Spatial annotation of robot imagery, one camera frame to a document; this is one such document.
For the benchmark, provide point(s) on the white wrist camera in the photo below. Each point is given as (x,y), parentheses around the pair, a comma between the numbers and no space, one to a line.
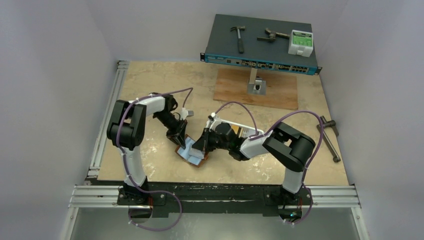
(213,120)
(185,113)

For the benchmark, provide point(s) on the silver metal stand bracket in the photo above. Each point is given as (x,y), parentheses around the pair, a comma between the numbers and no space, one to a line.
(256,85)

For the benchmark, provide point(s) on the small hammer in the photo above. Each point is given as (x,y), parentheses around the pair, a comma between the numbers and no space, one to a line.
(240,43)

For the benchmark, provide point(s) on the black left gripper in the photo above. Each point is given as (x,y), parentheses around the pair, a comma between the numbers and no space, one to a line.
(180,130)

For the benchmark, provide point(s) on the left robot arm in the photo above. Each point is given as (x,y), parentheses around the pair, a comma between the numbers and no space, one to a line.
(126,130)

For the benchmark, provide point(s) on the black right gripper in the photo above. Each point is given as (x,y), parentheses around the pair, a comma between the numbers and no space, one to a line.
(207,139)

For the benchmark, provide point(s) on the aluminium frame rail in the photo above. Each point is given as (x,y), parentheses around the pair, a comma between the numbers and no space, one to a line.
(122,67)

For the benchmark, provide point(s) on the white green electrical module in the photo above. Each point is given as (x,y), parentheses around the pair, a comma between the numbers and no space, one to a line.
(301,43)

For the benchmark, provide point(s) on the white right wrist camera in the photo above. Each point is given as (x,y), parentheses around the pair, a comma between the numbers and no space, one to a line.
(213,120)

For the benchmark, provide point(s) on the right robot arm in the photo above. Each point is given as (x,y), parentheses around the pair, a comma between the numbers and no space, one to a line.
(289,146)

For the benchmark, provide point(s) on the brown leather card holder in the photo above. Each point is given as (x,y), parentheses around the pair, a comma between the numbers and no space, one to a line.
(183,153)

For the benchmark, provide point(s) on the white credit card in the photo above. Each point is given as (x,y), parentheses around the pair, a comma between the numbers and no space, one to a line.
(196,153)

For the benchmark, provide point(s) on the blue network switch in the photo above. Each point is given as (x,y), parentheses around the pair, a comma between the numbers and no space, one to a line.
(256,43)

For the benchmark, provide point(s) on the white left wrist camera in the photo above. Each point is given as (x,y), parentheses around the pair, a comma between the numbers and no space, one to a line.
(185,113)

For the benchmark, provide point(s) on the white plastic basket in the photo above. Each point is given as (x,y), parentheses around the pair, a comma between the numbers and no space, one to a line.
(253,132)

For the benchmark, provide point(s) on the gold striped credit card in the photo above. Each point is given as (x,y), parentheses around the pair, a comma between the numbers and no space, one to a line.
(240,129)

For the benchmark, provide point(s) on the plywood base board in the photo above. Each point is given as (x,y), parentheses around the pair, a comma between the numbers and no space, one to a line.
(271,90)

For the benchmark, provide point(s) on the metal T-handle tool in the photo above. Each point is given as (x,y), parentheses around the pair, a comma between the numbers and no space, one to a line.
(331,124)

